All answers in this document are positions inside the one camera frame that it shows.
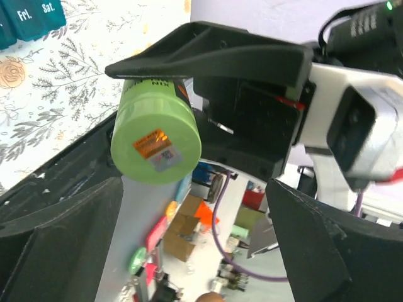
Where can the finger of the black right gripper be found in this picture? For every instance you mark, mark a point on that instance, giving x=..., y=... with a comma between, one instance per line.
x=85, y=162

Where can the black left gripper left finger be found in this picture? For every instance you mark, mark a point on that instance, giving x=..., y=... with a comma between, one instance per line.
x=59, y=252

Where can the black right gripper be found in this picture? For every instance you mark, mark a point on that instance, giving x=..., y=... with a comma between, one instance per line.
x=247, y=125

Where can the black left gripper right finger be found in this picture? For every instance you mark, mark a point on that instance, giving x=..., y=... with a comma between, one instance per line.
x=331, y=255

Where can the green pill bottle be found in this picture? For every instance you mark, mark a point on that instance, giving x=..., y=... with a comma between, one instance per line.
x=155, y=139

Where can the teal weekly pill organizer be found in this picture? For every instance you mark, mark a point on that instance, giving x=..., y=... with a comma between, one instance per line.
x=28, y=20

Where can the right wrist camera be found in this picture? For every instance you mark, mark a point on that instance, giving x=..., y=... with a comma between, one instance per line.
x=357, y=116

